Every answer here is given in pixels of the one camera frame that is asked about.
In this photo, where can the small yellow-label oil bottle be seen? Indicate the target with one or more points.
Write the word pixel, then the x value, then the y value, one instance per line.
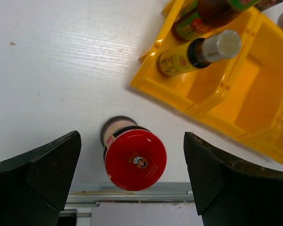
pixel 199 53

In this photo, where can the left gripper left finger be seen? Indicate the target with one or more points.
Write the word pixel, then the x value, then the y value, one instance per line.
pixel 34 186

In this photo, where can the front red-lid sauce jar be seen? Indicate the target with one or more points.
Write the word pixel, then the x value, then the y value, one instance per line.
pixel 134 157

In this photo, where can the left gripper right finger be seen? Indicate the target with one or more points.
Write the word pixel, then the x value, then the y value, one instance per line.
pixel 230 191

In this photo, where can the yellow-cap green-label sauce bottle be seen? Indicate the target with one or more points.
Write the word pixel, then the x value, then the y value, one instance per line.
pixel 201 16

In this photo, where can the aluminium table rail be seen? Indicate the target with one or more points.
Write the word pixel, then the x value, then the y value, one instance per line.
pixel 85 195

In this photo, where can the yellow three-compartment bin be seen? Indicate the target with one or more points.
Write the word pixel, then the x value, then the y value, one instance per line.
pixel 241 97

